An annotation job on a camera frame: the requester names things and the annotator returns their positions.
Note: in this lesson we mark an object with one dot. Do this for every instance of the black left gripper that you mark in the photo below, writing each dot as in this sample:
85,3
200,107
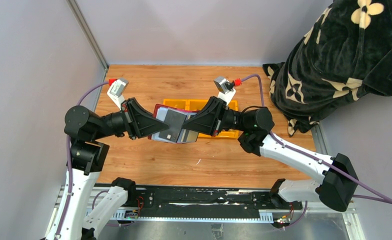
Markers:
143,120

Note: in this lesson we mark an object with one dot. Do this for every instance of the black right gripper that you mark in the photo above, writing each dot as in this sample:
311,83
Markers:
211,119

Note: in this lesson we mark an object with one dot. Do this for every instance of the white cards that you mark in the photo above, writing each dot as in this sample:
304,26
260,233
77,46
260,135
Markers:
169,127

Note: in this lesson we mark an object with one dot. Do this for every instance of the gold striped card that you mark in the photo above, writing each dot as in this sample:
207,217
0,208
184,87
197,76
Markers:
187,136

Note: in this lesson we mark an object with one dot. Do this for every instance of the black VIP credit card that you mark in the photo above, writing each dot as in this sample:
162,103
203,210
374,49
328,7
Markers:
174,119

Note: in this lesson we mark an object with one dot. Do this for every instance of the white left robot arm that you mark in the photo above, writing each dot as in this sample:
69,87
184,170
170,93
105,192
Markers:
85,160

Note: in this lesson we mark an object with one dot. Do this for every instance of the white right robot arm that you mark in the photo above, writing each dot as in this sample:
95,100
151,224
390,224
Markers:
333,179

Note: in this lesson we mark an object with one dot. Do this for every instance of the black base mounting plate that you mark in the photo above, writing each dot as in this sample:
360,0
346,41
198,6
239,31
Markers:
192,203

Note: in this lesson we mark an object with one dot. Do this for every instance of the black floral blanket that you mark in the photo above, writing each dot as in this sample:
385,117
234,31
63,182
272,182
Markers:
346,54

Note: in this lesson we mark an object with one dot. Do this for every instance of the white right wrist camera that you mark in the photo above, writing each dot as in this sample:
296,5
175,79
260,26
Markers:
226,88

